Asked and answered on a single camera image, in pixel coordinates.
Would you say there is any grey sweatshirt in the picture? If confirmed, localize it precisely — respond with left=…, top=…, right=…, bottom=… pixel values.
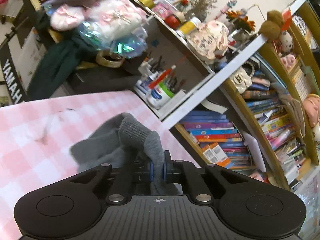
left=70, top=113, right=180, bottom=196

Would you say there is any orange white box lower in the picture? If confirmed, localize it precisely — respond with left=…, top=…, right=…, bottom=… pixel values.
left=204, top=145, right=233, bottom=168

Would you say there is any orange white box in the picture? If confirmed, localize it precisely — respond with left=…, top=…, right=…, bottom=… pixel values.
left=204, top=145, right=233, bottom=168
left=202, top=142, right=227, bottom=164

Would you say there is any orange white box upper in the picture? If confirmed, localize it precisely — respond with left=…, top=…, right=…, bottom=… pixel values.
left=202, top=142, right=227, bottom=164

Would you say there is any white green lid jar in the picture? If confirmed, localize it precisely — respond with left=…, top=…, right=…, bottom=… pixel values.
left=146, top=82, right=174, bottom=110

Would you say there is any white wooden bookshelf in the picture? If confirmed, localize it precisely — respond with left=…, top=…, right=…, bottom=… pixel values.
left=129, top=0, right=319, bottom=190

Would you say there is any white quilted mini bag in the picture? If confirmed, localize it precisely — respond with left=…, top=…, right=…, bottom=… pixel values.
left=229, top=67, right=252, bottom=94

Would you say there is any pink cartoon table mat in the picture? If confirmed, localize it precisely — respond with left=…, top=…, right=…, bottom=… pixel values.
left=1, top=90, right=193, bottom=239

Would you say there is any dark green cloth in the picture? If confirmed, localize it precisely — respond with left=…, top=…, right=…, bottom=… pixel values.
left=27, top=35, right=101, bottom=100

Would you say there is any black yamaha keyboard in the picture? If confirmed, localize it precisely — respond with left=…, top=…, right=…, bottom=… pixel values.
left=15, top=0, right=145, bottom=95

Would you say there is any white plush toy bundle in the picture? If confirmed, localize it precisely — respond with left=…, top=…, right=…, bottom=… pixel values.
left=42, top=0, right=148, bottom=59

